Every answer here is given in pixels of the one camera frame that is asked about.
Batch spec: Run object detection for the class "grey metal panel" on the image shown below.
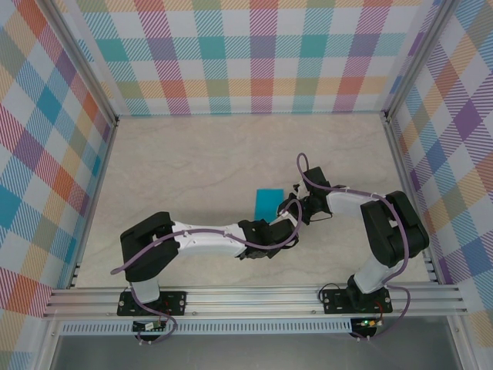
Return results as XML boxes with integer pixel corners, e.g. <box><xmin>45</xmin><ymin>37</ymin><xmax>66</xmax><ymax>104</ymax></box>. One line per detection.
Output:
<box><xmin>49</xmin><ymin>334</ymin><xmax>461</xmax><ymax>370</ymax></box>

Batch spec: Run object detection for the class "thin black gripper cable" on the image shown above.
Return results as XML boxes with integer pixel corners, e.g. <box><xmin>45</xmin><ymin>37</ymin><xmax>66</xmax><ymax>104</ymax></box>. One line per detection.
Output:
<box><xmin>307</xmin><ymin>210</ymin><xmax>334</xmax><ymax>225</ymax></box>

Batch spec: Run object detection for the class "aluminium mounting rail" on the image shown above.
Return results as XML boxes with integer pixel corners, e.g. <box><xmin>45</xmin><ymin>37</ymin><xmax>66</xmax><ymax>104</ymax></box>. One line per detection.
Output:
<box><xmin>41</xmin><ymin>284</ymin><xmax>470</xmax><ymax>320</ymax></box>

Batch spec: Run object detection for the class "thin black base cable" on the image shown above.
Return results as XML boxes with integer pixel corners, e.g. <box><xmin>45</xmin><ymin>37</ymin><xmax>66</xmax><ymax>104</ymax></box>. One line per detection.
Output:
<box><xmin>317</xmin><ymin>283</ymin><xmax>350</xmax><ymax>306</ymax></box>

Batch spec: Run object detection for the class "aluminium side rail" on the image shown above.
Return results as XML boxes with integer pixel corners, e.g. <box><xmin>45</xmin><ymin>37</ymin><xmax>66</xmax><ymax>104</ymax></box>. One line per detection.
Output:
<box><xmin>381</xmin><ymin>111</ymin><xmax>442</xmax><ymax>286</ymax></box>
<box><xmin>67</xmin><ymin>117</ymin><xmax>119</xmax><ymax>290</ymax></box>

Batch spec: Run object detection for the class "slotted grey cable duct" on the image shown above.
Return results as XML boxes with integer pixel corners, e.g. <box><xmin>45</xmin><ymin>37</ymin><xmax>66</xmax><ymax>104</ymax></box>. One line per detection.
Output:
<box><xmin>60</xmin><ymin>321</ymin><xmax>354</xmax><ymax>335</ymax></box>

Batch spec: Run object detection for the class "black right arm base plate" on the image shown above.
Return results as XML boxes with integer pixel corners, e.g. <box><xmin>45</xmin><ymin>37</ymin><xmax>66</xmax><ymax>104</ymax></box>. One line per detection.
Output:
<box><xmin>320</xmin><ymin>288</ymin><xmax>393</xmax><ymax>315</ymax></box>

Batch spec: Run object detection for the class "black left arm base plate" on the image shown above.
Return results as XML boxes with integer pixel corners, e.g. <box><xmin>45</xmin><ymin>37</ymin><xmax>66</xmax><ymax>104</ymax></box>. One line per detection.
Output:
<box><xmin>116</xmin><ymin>290</ymin><xmax>188</xmax><ymax>318</ymax></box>

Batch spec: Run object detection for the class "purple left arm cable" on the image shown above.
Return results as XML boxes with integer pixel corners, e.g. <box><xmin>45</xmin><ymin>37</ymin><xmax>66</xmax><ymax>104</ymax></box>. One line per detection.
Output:
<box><xmin>110</xmin><ymin>198</ymin><xmax>302</xmax><ymax>345</ymax></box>

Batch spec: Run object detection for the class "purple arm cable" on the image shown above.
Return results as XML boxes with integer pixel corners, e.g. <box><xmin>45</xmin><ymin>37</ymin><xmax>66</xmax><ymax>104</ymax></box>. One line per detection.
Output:
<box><xmin>296</xmin><ymin>153</ymin><xmax>410</xmax><ymax>342</ymax></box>
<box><xmin>110</xmin><ymin>198</ymin><xmax>302</xmax><ymax>345</ymax></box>

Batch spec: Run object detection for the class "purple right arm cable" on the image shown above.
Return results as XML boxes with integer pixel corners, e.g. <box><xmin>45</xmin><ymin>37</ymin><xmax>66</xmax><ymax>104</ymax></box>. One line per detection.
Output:
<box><xmin>296</xmin><ymin>153</ymin><xmax>410</xmax><ymax>342</ymax></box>

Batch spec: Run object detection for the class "aluminium frame post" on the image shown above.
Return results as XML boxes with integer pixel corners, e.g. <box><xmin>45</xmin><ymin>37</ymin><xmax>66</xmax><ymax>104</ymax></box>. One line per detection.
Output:
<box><xmin>40</xmin><ymin>0</ymin><xmax>119</xmax><ymax>127</ymax></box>
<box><xmin>381</xmin><ymin>0</ymin><xmax>458</xmax><ymax>124</ymax></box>

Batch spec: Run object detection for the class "aluminium frame leg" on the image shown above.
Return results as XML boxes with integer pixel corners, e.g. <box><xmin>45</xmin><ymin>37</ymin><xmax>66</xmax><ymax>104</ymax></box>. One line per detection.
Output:
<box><xmin>446</xmin><ymin>315</ymin><xmax>473</xmax><ymax>370</ymax></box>
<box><xmin>36</xmin><ymin>318</ymin><xmax>65</xmax><ymax>370</ymax></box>

